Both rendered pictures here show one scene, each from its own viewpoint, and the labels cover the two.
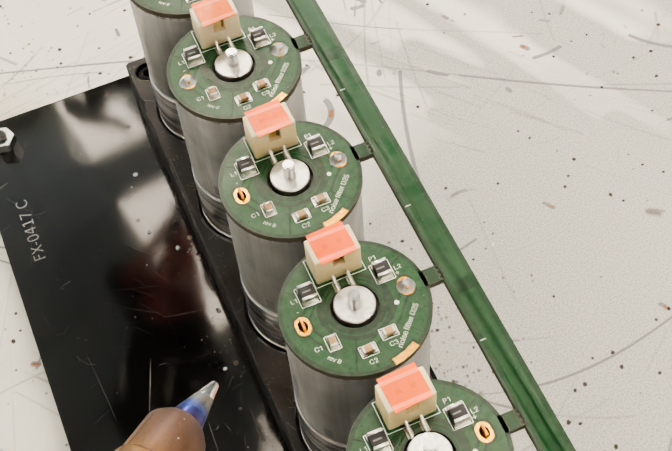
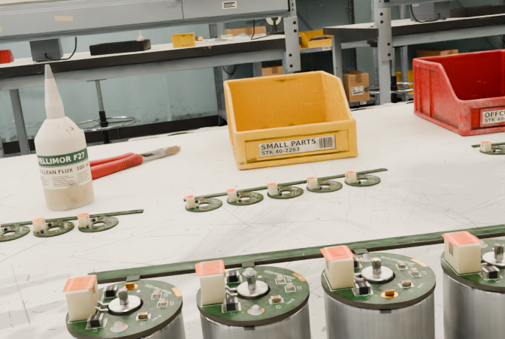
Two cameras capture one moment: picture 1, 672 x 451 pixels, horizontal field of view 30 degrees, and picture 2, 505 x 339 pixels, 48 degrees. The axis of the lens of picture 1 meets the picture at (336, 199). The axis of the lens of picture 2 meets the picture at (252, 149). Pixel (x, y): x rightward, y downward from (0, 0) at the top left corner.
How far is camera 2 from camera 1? 21 cm
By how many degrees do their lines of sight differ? 70
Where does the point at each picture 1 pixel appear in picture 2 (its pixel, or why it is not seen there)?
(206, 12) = (210, 270)
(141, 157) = not seen: outside the picture
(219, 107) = (293, 298)
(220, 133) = (303, 321)
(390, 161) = (374, 243)
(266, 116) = (334, 253)
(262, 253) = (427, 319)
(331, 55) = (269, 255)
